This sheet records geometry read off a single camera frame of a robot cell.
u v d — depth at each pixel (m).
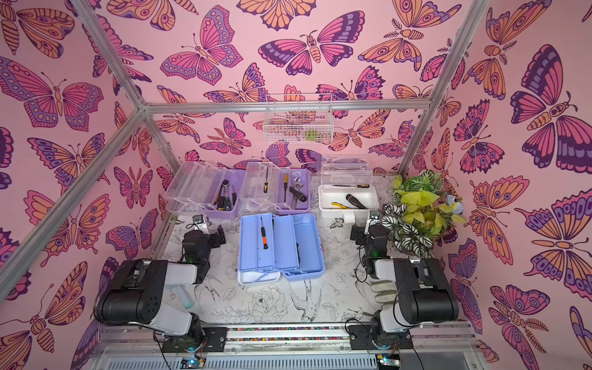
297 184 1.16
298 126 1.06
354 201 1.09
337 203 1.09
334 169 1.10
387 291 0.82
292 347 0.73
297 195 1.10
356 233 0.86
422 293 0.46
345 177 1.19
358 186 1.06
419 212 0.76
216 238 0.84
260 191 1.03
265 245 0.83
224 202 1.09
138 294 0.46
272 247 0.81
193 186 1.03
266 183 1.03
